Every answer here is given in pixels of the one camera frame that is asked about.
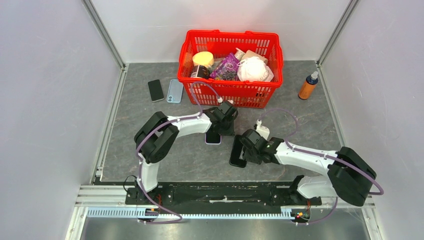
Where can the white plastic bag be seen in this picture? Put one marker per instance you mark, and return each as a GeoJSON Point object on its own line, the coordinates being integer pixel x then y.
{"type": "Point", "coordinates": [253, 69]}

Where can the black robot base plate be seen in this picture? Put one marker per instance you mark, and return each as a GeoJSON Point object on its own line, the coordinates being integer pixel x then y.
{"type": "Point", "coordinates": [226, 197]}

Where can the lilac phone case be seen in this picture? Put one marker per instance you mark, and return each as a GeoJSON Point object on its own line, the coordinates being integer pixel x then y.
{"type": "Point", "coordinates": [212, 138]}

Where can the brown paper package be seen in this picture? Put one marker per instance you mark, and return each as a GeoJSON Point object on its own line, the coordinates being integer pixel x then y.
{"type": "Point", "coordinates": [250, 54]}

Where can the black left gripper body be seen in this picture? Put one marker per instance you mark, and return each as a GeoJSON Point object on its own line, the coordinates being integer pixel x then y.
{"type": "Point", "coordinates": [230, 120]}

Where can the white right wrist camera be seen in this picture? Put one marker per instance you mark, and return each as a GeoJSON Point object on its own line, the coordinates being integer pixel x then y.
{"type": "Point", "coordinates": [262, 130]}

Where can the small black smartphone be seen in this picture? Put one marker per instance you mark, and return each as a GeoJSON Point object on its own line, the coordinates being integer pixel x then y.
{"type": "Point", "coordinates": [155, 90]}

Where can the orange spray bottle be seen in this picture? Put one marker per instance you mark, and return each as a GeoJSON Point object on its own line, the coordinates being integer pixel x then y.
{"type": "Point", "coordinates": [308, 86]}

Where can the purple snack bag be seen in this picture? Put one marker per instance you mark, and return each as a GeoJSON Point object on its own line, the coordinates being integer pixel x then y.
{"type": "Point", "coordinates": [227, 69]}

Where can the red plastic shopping basket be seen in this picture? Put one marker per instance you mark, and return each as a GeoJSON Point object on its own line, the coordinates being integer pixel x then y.
{"type": "Point", "coordinates": [221, 44]}

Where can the black phone case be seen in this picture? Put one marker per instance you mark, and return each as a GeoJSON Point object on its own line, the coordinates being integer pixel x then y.
{"type": "Point", "coordinates": [236, 152]}

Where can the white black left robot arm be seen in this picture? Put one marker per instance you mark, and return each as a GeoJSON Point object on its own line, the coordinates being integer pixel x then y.
{"type": "Point", "coordinates": [156, 137]}

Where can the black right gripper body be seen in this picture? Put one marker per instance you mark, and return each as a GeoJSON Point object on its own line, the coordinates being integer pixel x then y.
{"type": "Point", "coordinates": [251, 155]}

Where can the black jar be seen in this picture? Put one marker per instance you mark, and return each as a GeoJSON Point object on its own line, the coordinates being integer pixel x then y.
{"type": "Point", "coordinates": [200, 71]}

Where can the light blue phone case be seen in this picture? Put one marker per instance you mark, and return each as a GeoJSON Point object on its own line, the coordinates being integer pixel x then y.
{"type": "Point", "coordinates": [175, 91]}

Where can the yellow lidded round tub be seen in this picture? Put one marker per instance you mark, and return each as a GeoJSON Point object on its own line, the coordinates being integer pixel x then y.
{"type": "Point", "coordinates": [203, 58]}

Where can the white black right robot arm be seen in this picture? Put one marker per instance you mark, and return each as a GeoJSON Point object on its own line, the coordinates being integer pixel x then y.
{"type": "Point", "coordinates": [341, 173]}

